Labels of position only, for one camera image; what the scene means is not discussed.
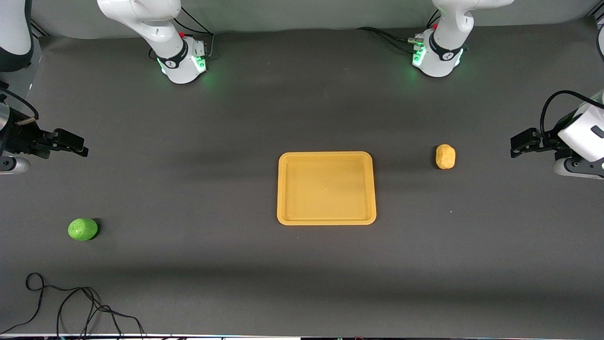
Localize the yellow potato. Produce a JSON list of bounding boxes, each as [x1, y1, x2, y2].
[[435, 144, 457, 170]]

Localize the green apple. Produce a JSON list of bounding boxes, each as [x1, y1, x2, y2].
[[67, 218, 99, 242]]

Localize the yellow plastic tray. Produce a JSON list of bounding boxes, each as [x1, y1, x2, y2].
[[277, 151, 378, 226]]

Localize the thin black loose cable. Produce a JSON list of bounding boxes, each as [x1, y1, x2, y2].
[[0, 272, 147, 340]]

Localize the black left arm base cables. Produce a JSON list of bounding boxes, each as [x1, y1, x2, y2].
[[356, 8, 442, 55]]

